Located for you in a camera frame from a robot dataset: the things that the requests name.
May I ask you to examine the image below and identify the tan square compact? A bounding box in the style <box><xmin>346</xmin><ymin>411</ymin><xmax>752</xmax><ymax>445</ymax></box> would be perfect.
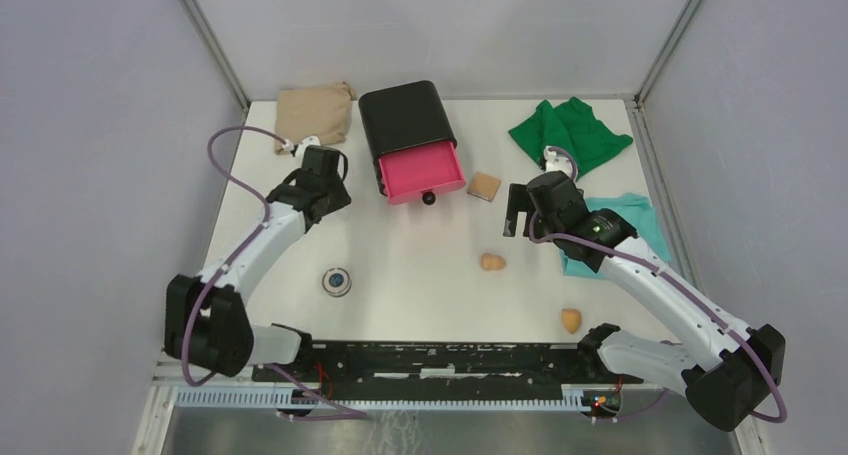
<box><xmin>466</xmin><ymin>172</ymin><xmax>502</xmax><ymax>202</ymax></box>

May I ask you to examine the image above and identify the gourd-shaped beige makeup sponge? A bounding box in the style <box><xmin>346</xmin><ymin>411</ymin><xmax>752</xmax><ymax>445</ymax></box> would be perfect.
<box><xmin>480</xmin><ymin>253</ymin><xmax>507</xmax><ymax>271</ymax></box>

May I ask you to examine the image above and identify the round powder jar blue label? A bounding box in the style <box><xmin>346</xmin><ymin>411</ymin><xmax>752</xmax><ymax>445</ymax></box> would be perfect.
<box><xmin>321</xmin><ymin>267</ymin><xmax>352</xmax><ymax>298</ymax></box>

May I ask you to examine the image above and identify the black pink drawer organizer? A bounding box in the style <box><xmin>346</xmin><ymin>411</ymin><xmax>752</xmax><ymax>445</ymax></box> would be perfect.
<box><xmin>358</xmin><ymin>80</ymin><xmax>466</xmax><ymax>205</ymax></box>

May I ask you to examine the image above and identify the teardrop beige makeup sponge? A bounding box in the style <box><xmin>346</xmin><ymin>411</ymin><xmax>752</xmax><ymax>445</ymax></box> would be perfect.
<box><xmin>561</xmin><ymin>308</ymin><xmax>583</xmax><ymax>335</ymax></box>

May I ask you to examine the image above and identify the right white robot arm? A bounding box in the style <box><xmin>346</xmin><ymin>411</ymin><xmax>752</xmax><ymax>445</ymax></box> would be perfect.
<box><xmin>504</xmin><ymin>171</ymin><xmax>788</xmax><ymax>432</ymax></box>

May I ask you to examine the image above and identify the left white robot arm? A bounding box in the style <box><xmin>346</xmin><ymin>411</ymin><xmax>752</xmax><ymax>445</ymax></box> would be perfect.
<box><xmin>164</xmin><ymin>146</ymin><xmax>351</xmax><ymax>382</ymax></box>

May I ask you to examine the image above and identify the beige folded cloth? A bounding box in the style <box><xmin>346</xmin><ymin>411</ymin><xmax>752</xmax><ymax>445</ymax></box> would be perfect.
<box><xmin>274</xmin><ymin>81</ymin><xmax>357</xmax><ymax>145</ymax></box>

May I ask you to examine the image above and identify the teal cloth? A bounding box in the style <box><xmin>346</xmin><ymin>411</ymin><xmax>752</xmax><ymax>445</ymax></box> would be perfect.
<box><xmin>561</xmin><ymin>192</ymin><xmax>672</xmax><ymax>280</ymax></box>

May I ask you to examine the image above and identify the green cloth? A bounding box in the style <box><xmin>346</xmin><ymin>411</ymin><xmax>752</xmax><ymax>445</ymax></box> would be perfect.
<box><xmin>508</xmin><ymin>97</ymin><xmax>633</xmax><ymax>177</ymax></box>

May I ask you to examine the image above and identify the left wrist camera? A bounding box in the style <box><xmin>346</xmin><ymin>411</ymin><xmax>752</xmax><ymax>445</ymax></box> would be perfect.
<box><xmin>282</xmin><ymin>135</ymin><xmax>321</xmax><ymax>158</ymax></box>

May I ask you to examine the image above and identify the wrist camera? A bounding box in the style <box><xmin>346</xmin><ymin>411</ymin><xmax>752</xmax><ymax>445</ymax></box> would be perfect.
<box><xmin>282</xmin><ymin>135</ymin><xmax>321</xmax><ymax>158</ymax></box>
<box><xmin>540</xmin><ymin>145</ymin><xmax>579</xmax><ymax>179</ymax></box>

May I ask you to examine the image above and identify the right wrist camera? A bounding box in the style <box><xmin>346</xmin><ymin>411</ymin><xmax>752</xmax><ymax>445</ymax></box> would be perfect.
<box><xmin>540</xmin><ymin>145</ymin><xmax>579</xmax><ymax>179</ymax></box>

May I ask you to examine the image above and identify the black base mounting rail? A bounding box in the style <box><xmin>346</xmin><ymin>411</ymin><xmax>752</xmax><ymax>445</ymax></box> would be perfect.
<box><xmin>284</xmin><ymin>339</ymin><xmax>639</xmax><ymax>402</ymax></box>

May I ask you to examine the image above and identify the white slotted cable duct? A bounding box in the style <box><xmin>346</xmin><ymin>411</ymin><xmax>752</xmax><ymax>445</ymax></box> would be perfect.
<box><xmin>173</xmin><ymin>385</ymin><xmax>592</xmax><ymax>414</ymax></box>

